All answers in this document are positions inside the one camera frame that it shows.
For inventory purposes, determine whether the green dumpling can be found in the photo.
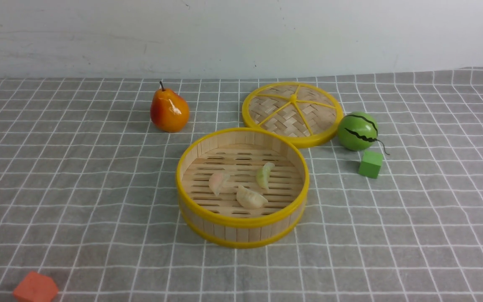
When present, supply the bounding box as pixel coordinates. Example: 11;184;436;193
256;162;275;190

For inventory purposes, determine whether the pink dumpling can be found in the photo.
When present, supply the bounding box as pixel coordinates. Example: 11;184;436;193
208;172;230;197

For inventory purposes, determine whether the white dumpling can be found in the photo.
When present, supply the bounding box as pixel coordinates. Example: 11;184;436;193
236;185;268;209

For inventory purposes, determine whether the bamboo steamer tray yellow rim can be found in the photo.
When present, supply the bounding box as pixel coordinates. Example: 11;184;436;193
176;128;310;249

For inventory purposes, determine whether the woven bamboo steamer lid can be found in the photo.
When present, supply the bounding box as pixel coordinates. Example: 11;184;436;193
241;82;344;148

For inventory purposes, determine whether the orange pear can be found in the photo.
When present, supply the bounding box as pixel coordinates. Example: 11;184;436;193
150;81;190;133

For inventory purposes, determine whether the green toy watermelon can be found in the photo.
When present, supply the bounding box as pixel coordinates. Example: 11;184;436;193
337;111;390;155

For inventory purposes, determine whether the green cube block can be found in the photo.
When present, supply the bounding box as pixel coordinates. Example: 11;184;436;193
358;150;384;179

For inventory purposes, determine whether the grey checkered tablecloth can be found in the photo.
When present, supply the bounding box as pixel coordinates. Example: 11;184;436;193
0;67;483;302

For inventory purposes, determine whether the orange block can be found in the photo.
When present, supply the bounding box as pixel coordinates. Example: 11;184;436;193
12;271;59;302

